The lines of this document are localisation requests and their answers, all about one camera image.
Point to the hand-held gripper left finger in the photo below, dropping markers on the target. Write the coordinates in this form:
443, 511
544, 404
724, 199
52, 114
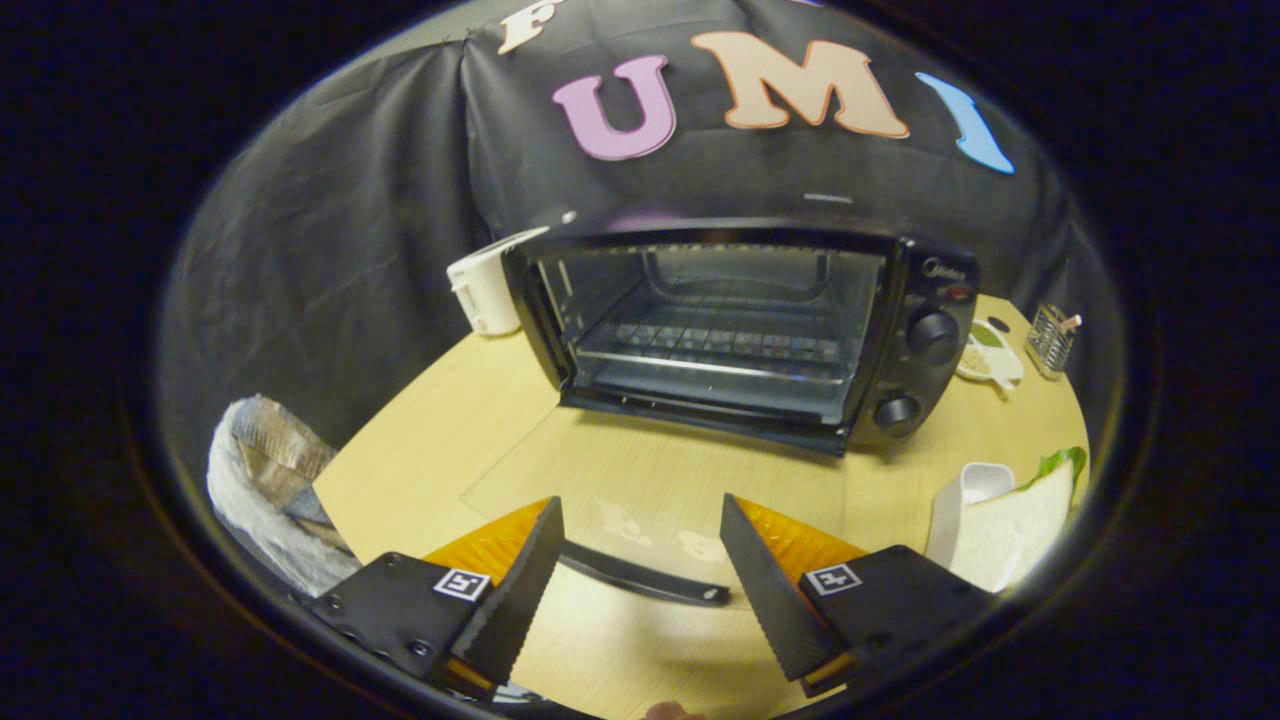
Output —
515, 590

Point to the white bread lettuce sandwich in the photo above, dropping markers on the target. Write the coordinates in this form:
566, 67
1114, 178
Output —
1020, 530

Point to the white toaster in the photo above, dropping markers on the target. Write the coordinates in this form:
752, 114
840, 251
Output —
485, 285

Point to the black backdrop cloth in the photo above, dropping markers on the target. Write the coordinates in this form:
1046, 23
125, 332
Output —
340, 250

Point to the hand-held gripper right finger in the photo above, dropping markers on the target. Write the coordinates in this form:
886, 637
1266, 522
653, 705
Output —
775, 590

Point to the small white seed dish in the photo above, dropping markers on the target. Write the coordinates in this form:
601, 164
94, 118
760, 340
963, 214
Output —
985, 360

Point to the metal mesh holder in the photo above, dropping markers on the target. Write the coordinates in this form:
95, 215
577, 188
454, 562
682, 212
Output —
1050, 345

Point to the brown woven basket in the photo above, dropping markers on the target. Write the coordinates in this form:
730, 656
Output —
285, 455

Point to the black toaster oven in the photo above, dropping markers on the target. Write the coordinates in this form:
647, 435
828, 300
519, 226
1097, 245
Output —
925, 290

